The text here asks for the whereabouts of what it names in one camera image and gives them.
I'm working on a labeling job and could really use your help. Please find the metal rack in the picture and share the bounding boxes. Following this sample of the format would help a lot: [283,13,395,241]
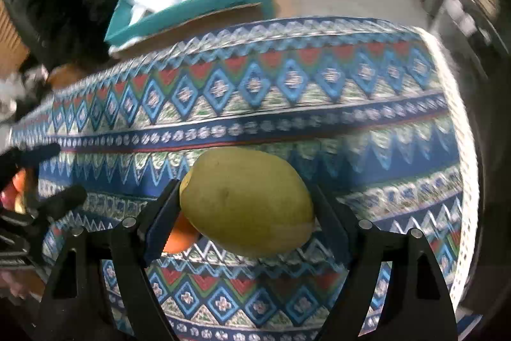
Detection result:
[434,0,504,51]

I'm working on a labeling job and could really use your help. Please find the grey clothing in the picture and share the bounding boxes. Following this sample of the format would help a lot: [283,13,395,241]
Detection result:
[0,65,53,123]

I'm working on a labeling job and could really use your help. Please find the black hanging clothes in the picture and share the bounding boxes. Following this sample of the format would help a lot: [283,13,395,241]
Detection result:
[0,0,121,67]

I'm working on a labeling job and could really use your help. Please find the wooden drawer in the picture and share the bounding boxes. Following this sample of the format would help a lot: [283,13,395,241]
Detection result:
[47,63,92,89]

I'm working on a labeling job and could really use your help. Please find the blue patterned tablecloth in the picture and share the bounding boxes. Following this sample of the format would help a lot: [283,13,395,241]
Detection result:
[10,17,480,341]

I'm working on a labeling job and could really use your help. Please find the flat brown cardboard box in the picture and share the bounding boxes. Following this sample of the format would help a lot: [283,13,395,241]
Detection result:
[111,1,273,59]

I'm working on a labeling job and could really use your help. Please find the person's left forearm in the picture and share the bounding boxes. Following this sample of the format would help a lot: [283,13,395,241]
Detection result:
[0,270,45,300]

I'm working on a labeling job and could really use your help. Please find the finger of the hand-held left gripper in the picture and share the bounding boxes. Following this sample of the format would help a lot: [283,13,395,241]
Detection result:
[0,142,61,174]
[23,184,88,260]

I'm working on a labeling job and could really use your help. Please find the green yellow pear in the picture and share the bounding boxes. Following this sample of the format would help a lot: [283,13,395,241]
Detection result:
[179,147,316,259]

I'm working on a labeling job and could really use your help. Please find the yellow red apple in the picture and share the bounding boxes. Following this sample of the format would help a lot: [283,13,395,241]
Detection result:
[0,168,29,214]

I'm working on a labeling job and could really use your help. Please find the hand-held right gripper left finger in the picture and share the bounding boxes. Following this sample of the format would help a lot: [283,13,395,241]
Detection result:
[38,178,183,341]

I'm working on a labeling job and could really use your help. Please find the orange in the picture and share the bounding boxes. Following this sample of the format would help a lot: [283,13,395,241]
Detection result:
[163,211,202,254]

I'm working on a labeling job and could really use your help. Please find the wooden louvered cabinet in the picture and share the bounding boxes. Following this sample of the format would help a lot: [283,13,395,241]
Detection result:
[0,0,29,75]

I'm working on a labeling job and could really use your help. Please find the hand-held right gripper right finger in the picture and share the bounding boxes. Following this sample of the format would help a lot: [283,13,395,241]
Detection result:
[310,184,458,341]

